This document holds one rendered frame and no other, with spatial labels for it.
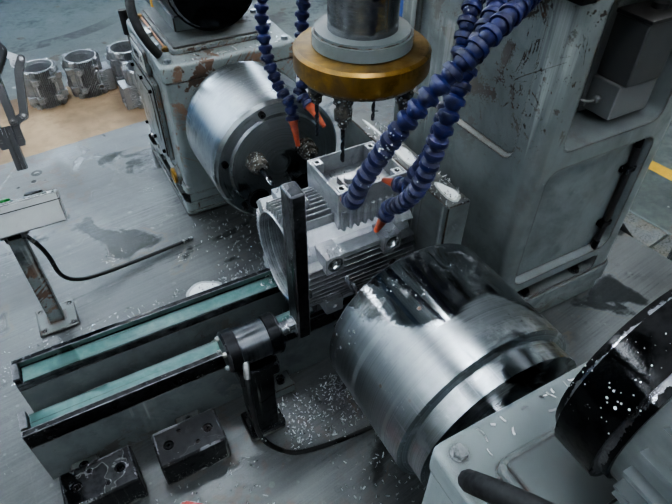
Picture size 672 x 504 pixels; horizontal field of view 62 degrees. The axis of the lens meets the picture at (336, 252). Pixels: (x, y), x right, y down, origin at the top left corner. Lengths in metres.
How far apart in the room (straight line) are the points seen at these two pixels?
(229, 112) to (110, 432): 0.55
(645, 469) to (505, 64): 0.57
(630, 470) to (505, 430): 0.15
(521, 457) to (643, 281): 0.83
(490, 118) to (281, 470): 0.62
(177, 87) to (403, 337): 0.74
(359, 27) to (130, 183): 0.91
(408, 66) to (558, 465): 0.46
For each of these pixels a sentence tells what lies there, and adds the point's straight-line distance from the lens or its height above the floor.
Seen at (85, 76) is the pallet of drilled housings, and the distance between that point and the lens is 3.36.
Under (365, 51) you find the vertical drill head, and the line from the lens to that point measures 0.71.
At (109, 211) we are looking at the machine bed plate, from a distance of 1.42.
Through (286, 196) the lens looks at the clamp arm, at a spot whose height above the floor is 1.25.
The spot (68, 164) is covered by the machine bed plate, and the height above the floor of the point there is 0.80.
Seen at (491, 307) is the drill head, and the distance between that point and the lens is 0.65.
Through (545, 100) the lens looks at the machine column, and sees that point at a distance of 0.79.
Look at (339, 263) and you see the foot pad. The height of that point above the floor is 1.06.
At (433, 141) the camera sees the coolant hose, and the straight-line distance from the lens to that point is 0.59.
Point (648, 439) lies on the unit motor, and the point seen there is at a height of 1.30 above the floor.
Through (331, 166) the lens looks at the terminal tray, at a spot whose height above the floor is 1.12.
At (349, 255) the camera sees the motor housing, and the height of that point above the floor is 1.06.
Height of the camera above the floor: 1.63
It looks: 43 degrees down
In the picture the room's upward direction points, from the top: 1 degrees clockwise
